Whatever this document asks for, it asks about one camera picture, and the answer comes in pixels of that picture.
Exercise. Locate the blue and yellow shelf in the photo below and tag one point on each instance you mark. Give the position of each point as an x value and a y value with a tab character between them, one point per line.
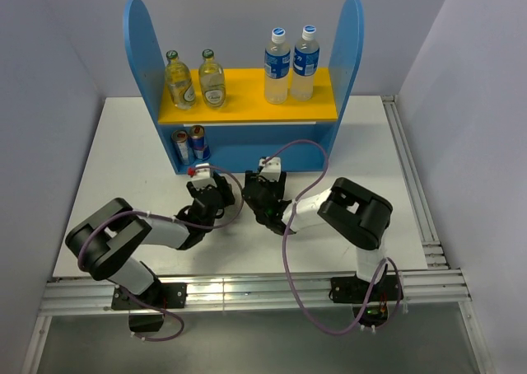
247	126

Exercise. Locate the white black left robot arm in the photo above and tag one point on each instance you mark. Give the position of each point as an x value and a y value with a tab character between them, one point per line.
104	242

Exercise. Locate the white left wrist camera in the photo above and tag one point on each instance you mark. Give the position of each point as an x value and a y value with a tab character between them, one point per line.
201	176

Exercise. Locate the red bull can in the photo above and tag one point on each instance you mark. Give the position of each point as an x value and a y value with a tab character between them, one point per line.
199	142
183	149

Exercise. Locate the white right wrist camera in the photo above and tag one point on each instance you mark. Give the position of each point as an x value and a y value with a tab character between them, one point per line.
270	168

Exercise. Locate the aluminium rail frame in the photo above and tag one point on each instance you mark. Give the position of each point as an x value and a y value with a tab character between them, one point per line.
439	283

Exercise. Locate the Pocari Sweat bottle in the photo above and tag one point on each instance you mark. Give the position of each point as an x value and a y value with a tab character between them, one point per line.
305	64
277	66

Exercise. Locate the Chang soda water bottle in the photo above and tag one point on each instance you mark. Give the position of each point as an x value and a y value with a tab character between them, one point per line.
179	81
212	80

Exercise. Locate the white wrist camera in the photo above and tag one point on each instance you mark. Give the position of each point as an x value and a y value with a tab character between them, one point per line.
201	176
270	168

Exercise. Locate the Red Bull can right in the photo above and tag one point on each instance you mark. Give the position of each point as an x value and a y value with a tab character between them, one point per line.
199	142

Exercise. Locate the Red Bull can left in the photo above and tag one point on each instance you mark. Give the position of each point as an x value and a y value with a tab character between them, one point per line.
183	149

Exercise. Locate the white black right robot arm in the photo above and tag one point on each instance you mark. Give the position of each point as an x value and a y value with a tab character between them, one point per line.
356	213

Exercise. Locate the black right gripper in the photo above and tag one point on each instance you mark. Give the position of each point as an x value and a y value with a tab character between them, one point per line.
280	186

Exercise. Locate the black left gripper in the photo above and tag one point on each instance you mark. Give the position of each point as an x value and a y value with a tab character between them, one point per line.
226	195

